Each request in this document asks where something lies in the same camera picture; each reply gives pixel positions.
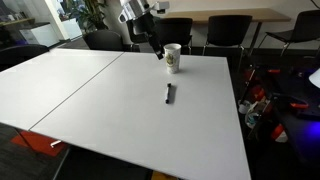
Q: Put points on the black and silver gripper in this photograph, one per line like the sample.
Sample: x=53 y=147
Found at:
x=145 y=25

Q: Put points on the black marker pen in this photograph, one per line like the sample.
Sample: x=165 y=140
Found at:
x=167 y=98

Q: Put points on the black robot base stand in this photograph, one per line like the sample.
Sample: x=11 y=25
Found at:
x=300 y=125

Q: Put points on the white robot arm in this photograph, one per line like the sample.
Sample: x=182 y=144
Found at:
x=139 y=13

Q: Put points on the black chair by green bin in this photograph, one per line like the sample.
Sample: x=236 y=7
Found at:
x=136 y=39

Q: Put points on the white paper cup with logo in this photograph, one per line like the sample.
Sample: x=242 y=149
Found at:
x=172 y=57

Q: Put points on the black chair centre back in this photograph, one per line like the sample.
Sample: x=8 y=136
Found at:
x=175 y=30

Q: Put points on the black chair behind table left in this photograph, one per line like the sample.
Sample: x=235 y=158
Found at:
x=104 y=40

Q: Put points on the black chair right of centre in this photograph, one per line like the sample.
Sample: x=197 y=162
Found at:
x=227 y=31

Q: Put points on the green potted plant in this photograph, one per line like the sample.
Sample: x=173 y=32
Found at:
x=88 y=13

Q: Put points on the white cabinet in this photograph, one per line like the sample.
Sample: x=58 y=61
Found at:
x=40 y=33

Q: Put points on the black chair far left edge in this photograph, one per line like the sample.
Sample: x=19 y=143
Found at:
x=14 y=55

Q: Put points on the orange floor mat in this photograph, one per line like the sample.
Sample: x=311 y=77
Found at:
x=39 y=143

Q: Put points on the black chair far right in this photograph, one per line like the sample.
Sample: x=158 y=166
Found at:
x=306 y=28

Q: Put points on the orange clamp on robot stand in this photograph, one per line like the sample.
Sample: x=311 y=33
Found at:
x=299 y=106

